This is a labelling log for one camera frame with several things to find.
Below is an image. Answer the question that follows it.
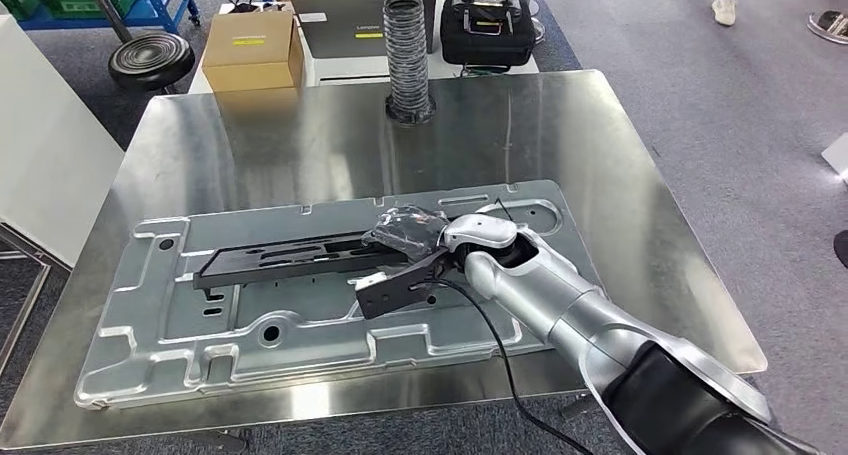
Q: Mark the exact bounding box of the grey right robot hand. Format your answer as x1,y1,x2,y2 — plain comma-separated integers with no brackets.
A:
360,204,452,263

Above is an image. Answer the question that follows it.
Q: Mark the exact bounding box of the black plastic frame part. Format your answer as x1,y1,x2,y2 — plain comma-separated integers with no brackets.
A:
193,226,452,292

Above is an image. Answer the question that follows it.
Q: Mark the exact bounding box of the stainless steel workbench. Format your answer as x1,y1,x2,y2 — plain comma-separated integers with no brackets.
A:
0,69,770,452

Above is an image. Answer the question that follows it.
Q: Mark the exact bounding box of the white table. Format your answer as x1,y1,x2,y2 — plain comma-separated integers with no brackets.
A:
187,1,541,96

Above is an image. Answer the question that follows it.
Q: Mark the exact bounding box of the black carry case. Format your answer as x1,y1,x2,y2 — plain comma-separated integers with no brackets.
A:
439,0,537,69

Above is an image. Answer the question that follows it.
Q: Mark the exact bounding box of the grey laptop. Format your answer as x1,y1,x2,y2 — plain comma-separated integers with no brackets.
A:
290,0,439,61

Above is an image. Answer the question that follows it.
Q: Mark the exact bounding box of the stamped silver metal plate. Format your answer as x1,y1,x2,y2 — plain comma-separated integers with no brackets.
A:
74,180,584,412

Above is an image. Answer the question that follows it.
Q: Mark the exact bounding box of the brown cardboard box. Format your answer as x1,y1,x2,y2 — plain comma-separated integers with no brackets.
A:
201,9,306,94

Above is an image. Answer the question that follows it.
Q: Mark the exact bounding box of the black round stool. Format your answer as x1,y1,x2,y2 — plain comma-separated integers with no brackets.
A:
107,29,197,96

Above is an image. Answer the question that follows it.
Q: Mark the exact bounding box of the white panel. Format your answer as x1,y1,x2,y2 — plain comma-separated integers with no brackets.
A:
0,13,126,268

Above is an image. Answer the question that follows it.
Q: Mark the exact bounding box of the person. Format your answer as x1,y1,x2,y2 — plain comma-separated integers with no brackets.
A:
682,0,753,28

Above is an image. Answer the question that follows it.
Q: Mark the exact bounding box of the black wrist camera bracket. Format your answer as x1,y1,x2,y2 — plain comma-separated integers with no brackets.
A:
397,245,465,291

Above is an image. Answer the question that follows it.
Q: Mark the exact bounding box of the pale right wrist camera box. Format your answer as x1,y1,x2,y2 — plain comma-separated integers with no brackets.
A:
354,271,439,321

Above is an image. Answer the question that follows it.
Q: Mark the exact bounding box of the black cable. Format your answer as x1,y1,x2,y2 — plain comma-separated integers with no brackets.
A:
430,276,594,455

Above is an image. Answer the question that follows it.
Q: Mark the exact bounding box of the grey corrugated hose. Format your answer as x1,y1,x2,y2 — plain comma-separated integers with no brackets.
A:
382,0,437,125

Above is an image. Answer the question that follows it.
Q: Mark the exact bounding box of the steel tube frame table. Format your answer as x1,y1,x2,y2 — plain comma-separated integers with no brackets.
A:
0,223,73,377

